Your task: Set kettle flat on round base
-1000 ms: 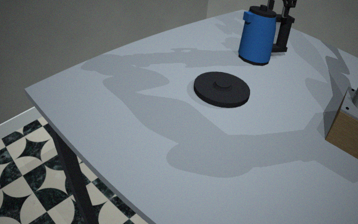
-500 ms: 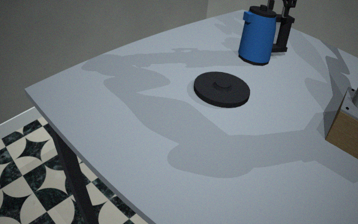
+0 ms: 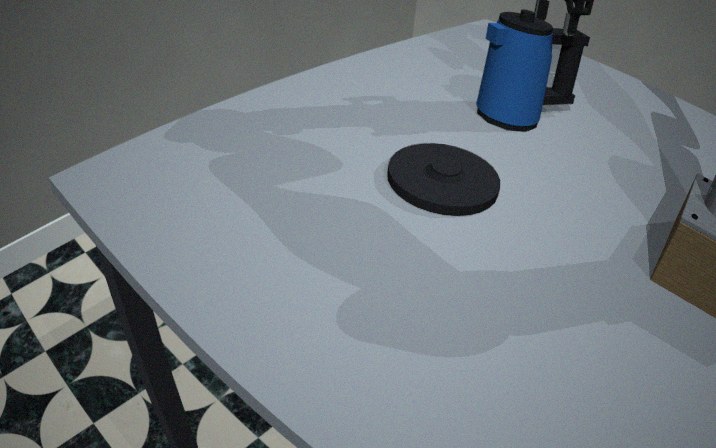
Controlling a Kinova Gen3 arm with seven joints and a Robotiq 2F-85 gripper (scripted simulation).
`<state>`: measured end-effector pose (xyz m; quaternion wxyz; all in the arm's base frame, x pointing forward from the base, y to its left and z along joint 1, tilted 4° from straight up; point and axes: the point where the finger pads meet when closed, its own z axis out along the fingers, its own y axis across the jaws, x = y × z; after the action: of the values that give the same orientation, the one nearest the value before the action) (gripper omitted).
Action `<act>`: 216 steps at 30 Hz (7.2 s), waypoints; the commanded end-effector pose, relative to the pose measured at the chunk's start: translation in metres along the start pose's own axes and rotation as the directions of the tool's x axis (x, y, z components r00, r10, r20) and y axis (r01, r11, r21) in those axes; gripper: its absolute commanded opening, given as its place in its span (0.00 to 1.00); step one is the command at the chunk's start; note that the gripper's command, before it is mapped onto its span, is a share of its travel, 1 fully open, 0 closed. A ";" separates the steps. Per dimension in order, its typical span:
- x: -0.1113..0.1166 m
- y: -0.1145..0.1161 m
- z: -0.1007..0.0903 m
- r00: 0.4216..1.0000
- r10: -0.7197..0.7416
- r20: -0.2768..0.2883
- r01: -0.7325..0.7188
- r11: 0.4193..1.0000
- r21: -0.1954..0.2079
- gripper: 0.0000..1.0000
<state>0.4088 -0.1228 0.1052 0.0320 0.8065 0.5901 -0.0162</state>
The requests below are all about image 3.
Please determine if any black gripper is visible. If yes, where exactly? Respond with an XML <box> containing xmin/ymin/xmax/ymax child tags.
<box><xmin>534</xmin><ymin>0</ymin><xmax>594</xmax><ymax>36</ymax></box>

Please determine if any blue kettle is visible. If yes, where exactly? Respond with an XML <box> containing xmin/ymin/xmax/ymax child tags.
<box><xmin>476</xmin><ymin>9</ymin><xmax>590</xmax><ymax>132</ymax></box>

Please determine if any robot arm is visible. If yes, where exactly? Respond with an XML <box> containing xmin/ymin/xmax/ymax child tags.
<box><xmin>704</xmin><ymin>175</ymin><xmax>716</xmax><ymax>217</ymax></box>

